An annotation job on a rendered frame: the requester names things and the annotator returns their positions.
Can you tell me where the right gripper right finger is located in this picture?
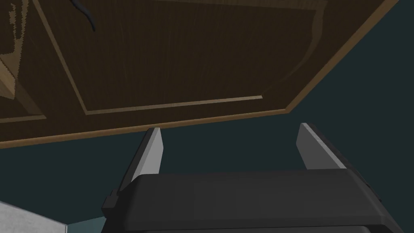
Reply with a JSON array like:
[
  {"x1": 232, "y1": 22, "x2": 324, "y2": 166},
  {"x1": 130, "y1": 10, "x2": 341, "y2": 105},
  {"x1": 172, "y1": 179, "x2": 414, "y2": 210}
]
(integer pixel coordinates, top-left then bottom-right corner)
[{"x1": 296, "y1": 123, "x2": 372, "y2": 188}]

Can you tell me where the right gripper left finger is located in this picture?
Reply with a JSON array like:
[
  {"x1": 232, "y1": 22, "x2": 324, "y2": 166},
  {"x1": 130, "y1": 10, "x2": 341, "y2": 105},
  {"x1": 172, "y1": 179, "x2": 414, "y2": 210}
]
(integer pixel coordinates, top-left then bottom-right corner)
[{"x1": 117, "y1": 127, "x2": 164, "y2": 193}]

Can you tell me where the brown wooden cupboard door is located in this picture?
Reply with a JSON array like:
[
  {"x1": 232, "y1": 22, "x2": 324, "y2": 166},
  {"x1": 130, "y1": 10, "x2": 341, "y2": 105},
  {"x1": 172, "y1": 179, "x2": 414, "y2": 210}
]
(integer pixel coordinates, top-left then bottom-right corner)
[{"x1": 0, "y1": 0, "x2": 400, "y2": 149}]

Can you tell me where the black curved handle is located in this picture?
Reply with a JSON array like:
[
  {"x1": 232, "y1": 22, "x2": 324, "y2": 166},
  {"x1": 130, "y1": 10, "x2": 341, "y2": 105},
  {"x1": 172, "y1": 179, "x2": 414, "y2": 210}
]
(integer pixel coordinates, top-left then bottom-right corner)
[{"x1": 69, "y1": 0, "x2": 96, "y2": 32}]

